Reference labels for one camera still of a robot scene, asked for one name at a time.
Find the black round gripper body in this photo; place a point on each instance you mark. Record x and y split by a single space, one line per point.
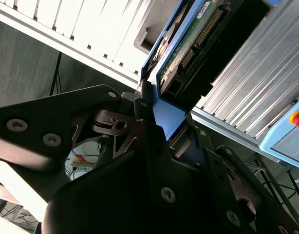
110 207

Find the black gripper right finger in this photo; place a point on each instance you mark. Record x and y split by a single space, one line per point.
220 170

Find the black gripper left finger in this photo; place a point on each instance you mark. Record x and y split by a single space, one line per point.
42 117

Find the hard disk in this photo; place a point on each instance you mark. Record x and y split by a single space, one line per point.
188 48

